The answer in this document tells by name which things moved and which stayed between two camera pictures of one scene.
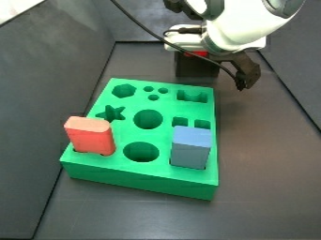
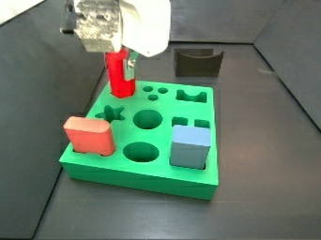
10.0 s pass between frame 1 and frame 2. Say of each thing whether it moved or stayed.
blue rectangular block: stayed
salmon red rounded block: stayed
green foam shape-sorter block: stayed
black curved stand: stayed
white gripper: moved
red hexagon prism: moved
